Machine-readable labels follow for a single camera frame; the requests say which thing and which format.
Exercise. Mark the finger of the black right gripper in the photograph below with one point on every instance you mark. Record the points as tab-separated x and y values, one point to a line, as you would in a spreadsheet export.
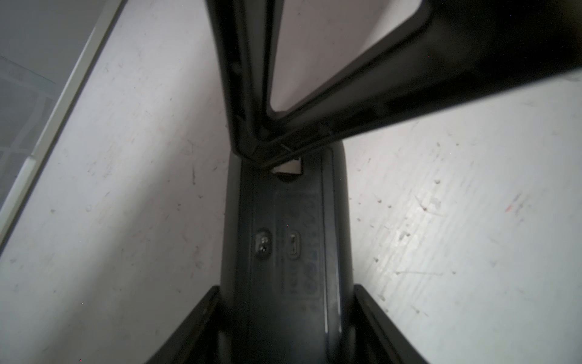
246	36
446	53

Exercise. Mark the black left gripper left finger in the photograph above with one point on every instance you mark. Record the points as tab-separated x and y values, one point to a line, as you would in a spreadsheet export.
196	338

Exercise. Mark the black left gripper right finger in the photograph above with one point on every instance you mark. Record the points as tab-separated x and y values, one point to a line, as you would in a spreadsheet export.
378	340

